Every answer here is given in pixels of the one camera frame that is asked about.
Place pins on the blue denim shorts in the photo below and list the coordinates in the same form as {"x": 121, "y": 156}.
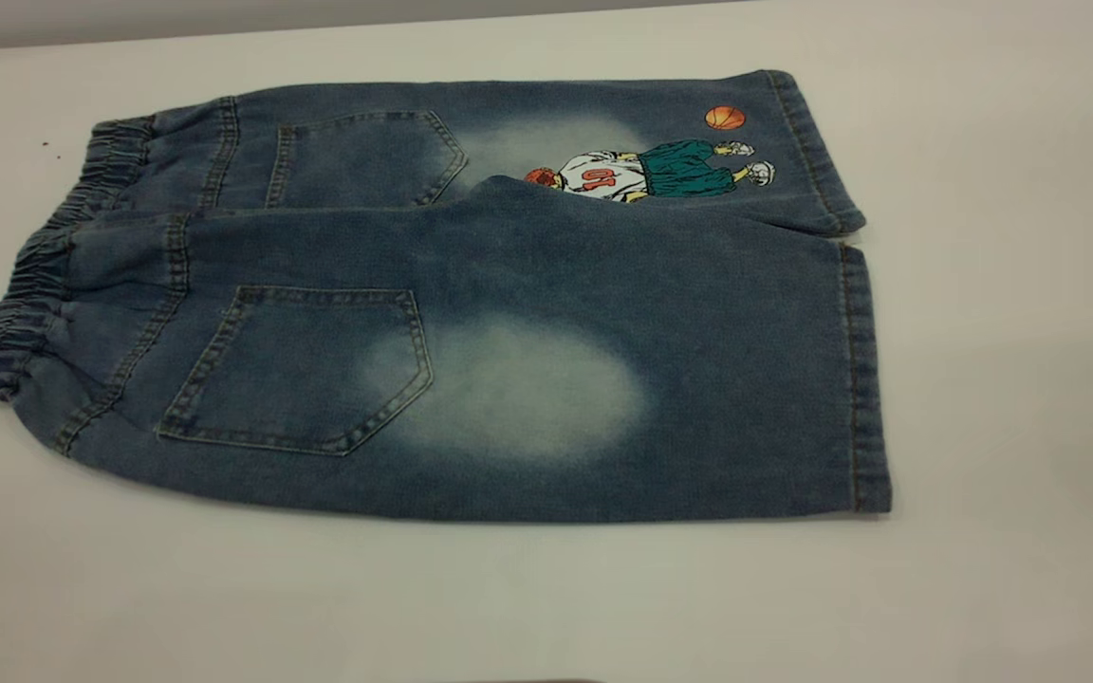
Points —
{"x": 527, "y": 275}

